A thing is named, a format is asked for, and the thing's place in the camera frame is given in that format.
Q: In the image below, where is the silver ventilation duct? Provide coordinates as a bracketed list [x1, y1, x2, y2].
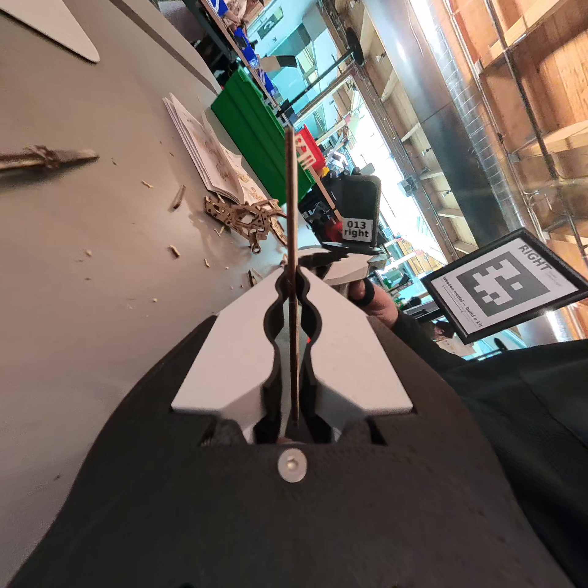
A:
[363, 0, 554, 246]

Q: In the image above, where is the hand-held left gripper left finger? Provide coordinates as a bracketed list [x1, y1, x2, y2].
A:
[170, 268, 291, 444]

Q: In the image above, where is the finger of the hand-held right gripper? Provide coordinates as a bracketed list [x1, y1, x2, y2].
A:
[321, 254, 369, 284]
[298, 246, 351, 268]

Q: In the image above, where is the open instruction booklet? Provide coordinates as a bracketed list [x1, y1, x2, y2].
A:
[163, 93, 268, 206]

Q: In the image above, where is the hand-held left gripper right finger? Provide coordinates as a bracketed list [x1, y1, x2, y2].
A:
[298, 266, 414, 435]

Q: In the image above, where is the green plastic bin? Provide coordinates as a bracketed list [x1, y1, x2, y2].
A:
[210, 67, 316, 206]

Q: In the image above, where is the punched wooden parts sheet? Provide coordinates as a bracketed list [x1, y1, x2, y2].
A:
[284, 127, 300, 429]

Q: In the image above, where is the flat wooden car body panel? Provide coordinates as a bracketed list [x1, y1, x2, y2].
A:
[204, 195, 288, 254]

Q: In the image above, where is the black framed marker sign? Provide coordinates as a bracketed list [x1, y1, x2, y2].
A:
[420, 228, 588, 345]

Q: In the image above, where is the person's right hand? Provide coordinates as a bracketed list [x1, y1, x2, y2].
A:
[348, 280, 401, 330]

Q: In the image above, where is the red plastic crate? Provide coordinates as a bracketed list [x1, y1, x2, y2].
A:
[293, 124, 327, 172]

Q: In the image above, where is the dark wooden rod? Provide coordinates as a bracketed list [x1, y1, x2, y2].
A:
[0, 144, 100, 174]

